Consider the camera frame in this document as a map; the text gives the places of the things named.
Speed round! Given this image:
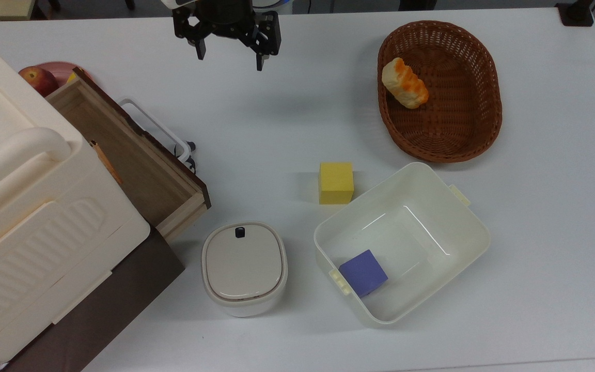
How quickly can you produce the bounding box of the open wooden drawer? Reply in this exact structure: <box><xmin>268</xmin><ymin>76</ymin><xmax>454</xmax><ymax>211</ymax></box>
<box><xmin>47</xmin><ymin>67</ymin><xmax>212</xmax><ymax>243</ymax></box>

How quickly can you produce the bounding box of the purple foam cube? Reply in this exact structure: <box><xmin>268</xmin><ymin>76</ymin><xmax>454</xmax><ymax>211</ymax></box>
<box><xmin>339</xmin><ymin>250</ymin><xmax>389</xmax><ymax>298</ymax></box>

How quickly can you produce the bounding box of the cream plastic storage box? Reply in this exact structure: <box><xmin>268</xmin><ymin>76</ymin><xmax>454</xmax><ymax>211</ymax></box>
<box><xmin>0</xmin><ymin>26</ymin><xmax>151</xmax><ymax>363</ymax></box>

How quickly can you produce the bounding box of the dark wood drawer cabinet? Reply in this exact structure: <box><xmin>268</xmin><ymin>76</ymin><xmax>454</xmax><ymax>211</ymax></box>
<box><xmin>0</xmin><ymin>226</ymin><xmax>185</xmax><ymax>372</ymax></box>

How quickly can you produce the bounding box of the cream round pot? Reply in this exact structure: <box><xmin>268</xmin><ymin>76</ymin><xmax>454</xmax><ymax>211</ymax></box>
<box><xmin>201</xmin><ymin>222</ymin><xmax>289</xmax><ymax>318</ymax></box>

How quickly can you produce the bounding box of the brown wicker basket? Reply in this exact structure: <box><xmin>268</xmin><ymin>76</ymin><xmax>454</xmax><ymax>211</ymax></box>
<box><xmin>378</xmin><ymin>21</ymin><xmax>503</xmax><ymax>163</ymax></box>

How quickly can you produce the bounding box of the red toy apple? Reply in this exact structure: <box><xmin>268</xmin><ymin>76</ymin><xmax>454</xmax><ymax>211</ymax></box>
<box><xmin>19</xmin><ymin>66</ymin><xmax>59</xmax><ymax>98</ymax></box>

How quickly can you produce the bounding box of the beige pot lid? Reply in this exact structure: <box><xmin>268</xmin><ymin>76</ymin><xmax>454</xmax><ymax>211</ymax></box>
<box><xmin>203</xmin><ymin>223</ymin><xmax>284</xmax><ymax>301</ymax></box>

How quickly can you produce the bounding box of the yellow foam cube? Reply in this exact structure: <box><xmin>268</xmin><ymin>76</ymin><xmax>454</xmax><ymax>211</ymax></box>
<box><xmin>318</xmin><ymin>162</ymin><xmax>355</xmax><ymax>206</ymax></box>

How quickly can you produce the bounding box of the black stand base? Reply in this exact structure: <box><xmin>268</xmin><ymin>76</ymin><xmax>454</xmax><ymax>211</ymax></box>
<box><xmin>556</xmin><ymin>0</ymin><xmax>595</xmax><ymax>26</ymax></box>

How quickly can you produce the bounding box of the white plastic tub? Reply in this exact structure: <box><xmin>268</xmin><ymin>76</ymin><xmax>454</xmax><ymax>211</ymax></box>
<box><xmin>313</xmin><ymin>162</ymin><xmax>491</xmax><ymax>327</ymax></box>

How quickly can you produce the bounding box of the toy bread loaf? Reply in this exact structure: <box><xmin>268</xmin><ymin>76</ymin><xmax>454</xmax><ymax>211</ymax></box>
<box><xmin>382</xmin><ymin>58</ymin><xmax>430</xmax><ymax>109</ymax></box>

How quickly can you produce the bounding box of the pink plate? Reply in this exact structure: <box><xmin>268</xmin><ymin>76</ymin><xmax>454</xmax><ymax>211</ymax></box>
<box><xmin>34</xmin><ymin>62</ymin><xmax>94</xmax><ymax>91</ymax></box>

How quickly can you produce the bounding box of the white drawer handle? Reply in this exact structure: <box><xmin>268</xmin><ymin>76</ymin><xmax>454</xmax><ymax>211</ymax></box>
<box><xmin>119</xmin><ymin>98</ymin><xmax>197</xmax><ymax>171</ymax></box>

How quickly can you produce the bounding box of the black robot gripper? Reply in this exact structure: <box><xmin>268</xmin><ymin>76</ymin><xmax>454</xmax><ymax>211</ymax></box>
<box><xmin>173</xmin><ymin>0</ymin><xmax>281</xmax><ymax>72</ymax></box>

